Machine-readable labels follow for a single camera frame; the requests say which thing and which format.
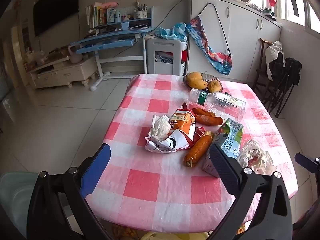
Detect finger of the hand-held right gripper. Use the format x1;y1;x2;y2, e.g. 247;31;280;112
294;152;320;173

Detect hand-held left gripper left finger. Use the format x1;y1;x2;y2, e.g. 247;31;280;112
26;143;112;240

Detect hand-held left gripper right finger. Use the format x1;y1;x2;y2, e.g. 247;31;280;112
207;144;293;240

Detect clear plastic wrapper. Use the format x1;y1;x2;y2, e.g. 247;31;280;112
236;139;277;175

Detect green juice carton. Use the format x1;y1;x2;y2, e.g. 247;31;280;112
202;118;244;178

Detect white red wrapper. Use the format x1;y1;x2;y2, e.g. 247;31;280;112
145;126;208;153

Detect clear plastic bottle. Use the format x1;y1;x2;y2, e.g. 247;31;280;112
189;88;247;120

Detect white tissue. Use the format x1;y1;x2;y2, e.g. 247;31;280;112
149;115;172;140

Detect yellow plastic basin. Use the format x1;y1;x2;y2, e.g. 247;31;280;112
141;231;208;240

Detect red checked tablecloth table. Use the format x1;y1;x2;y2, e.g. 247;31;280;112
85;74;299;233

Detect yellow mango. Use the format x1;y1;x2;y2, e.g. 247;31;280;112
207;80;222;93
191;79;208;90
186;72;203;85

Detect light blue chair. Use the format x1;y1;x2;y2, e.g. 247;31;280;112
0;171;40;238

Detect folding chair with clothes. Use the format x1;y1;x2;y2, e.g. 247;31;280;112
262;57;302;118

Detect fruit basket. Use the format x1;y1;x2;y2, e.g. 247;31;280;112
183;72;223;92

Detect white television cabinet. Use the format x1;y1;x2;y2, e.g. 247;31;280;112
26;55;98;89

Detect pink kettlebell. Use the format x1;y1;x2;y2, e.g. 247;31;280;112
68;44;83;64

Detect white bag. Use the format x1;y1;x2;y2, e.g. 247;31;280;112
265;41;285;80

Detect wooden chair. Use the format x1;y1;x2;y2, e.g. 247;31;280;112
252;38;278;105

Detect plastic bags on cabinet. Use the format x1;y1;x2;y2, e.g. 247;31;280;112
25;51;49;69

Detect blue study desk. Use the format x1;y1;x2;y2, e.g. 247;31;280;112
69;7;154;92

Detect white plastic stool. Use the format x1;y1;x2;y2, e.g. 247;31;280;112
146;37;188;76

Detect blue plastic bag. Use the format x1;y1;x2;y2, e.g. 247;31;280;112
151;22;188;42

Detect row of books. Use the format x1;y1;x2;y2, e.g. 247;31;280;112
85;4;110;29

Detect white pen holder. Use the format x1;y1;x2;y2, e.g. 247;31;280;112
134;1;148;19

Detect black television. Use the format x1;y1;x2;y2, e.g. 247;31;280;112
33;0;80;37

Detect colourful drawstring bag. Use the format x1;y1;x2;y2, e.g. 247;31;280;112
186;3;233;76

